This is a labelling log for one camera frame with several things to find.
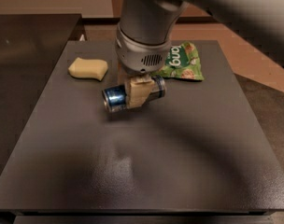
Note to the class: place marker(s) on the blue silver redbull can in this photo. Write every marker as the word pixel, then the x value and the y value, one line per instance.
pixel 115 97

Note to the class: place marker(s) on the green snack bag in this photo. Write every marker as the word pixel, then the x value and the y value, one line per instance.
pixel 182 62

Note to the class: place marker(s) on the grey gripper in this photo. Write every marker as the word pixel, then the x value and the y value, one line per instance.
pixel 141 57

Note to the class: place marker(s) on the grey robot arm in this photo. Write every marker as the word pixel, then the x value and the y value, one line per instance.
pixel 143 33

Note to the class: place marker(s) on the dark side table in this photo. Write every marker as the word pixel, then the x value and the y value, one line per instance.
pixel 30 46

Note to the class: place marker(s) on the yellow sponge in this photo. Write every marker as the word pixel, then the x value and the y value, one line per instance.
pixel 88 68

